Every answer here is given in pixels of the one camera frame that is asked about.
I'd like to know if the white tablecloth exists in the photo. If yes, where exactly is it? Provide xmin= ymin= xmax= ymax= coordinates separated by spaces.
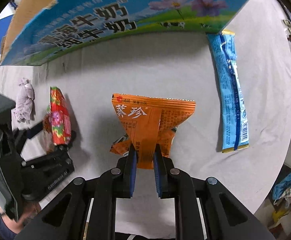
xmin=0 ymin=0 xmax=291 ymax=238

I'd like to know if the grey crumpled cloth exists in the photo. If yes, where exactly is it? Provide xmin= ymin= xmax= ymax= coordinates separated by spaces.
xmin=13 ymin=77 xmax=34 ymax=124

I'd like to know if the light blue long packet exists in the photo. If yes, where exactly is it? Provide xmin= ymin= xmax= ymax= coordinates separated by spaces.
xmin=207 ymin=31 xmax=249 ymax=153

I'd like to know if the cardboard box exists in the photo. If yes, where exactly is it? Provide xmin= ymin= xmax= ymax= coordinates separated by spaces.
xmin=0 ymin=0 xmax=248 ymax=66

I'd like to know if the red floral snack bag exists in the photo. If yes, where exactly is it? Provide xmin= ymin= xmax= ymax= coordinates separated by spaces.
xmin=43 ymin=87 xmax=72 ymax=147

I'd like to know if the orange snack bag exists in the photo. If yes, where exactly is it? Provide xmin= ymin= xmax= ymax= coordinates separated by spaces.
xmin=110 ymin=94 xmax=196 ymax=170

